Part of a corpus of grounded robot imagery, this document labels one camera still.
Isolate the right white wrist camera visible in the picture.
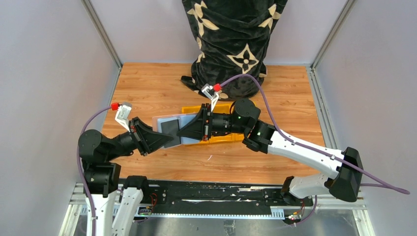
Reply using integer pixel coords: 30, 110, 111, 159
201, 84, 219, 112

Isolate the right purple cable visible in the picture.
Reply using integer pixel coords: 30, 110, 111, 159
213, 74, 411, 195

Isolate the purple cable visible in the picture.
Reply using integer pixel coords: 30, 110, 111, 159
213, 74, 411, 195
76, 102, 119, 236

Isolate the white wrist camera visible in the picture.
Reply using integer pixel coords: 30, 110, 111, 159
201, 84, 219, 112
115, 102, 132, 131

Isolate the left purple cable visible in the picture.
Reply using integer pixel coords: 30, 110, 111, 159
76, 102, 119, 236

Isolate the black floral blanket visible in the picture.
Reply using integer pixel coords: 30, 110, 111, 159
180, 0, 287, 95

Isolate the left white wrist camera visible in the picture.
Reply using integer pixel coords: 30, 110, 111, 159
115, 102, 132, 131

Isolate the yellow plastic bin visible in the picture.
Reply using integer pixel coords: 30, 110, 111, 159
181, 103, 210, 114
199, 102, 244, 144

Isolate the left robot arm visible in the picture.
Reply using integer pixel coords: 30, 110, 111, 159
78, 118, 174, 236

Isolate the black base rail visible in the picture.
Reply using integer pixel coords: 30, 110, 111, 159
136, 179, 313, 219

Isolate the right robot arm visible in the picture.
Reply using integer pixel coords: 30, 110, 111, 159
177, 98, 363, 202

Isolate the dark grey card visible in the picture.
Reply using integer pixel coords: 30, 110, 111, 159
161, 119, 181, 148

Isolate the pink leather card holder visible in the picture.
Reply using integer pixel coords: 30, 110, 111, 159
152, 112, 204, 149

